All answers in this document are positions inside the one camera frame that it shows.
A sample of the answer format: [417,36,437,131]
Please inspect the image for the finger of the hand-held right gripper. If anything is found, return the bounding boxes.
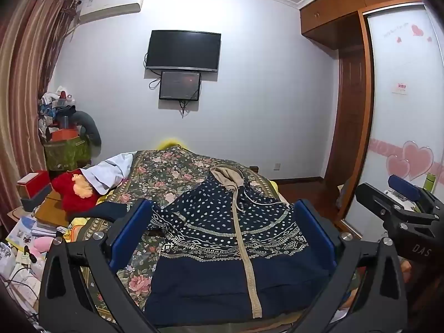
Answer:
[388,174,423,199]
[354,182,441,230]

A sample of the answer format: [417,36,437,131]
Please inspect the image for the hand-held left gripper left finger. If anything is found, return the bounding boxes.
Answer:
[38,198,157,333]

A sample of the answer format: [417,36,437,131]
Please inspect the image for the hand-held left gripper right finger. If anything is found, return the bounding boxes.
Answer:
[288,199,407,333]

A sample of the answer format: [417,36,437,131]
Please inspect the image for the navy patterned hooded jacket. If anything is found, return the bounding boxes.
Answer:
[94,165,351,327]

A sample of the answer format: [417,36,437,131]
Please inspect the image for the white cloth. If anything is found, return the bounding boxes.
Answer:
[81,153,134,195]

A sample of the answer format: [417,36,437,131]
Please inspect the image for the red plush toy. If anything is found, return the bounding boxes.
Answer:
[51,171,102,213]

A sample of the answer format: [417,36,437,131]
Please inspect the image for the floral bedspread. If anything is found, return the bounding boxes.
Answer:
[69,145,295,323]

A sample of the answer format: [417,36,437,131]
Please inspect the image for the brown cardboard box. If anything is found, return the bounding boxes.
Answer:
[35,191,75,230]

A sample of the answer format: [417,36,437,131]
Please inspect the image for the pink soft toy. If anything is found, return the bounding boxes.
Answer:
[29,236,53,254]

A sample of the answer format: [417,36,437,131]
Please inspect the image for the wooden door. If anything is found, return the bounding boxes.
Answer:
[324,50,369,181]

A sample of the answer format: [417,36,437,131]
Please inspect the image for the yellow fluffy blanket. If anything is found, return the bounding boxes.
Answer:
[156,137,190,151]

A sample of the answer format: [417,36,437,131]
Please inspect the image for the green storage box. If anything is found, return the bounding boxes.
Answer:
[43,138,92,171]

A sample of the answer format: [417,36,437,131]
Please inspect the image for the red box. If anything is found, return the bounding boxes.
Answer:
[17,171,52,198]

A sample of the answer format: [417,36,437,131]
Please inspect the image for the stack of booklets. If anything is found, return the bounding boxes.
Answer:
[5,215,39,248]

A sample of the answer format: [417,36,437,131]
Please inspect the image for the orange box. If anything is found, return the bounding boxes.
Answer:
[50,128,79,143]

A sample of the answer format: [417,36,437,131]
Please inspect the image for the pile of clutter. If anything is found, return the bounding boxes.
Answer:
[37,85,79,136]

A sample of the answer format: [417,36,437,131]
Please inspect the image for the wooden wardrobe cabinets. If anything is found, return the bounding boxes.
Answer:
[299,0,425,51]

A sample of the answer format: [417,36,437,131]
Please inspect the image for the striped curtain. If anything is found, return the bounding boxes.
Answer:
[0,0,82,223]

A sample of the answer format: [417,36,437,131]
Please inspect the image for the white air conditioner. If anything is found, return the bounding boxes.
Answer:
[78,0,145,25]

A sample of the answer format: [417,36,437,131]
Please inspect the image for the tangle of cables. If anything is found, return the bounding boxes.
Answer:
[7,262,40,321]

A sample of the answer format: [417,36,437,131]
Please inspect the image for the television cable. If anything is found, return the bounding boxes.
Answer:
[143,52,162,90]

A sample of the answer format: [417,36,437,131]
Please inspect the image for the small wall monitor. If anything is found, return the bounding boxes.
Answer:
[159,71,202,101]

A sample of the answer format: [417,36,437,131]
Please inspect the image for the black wall television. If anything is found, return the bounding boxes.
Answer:
[145,30,222,73]

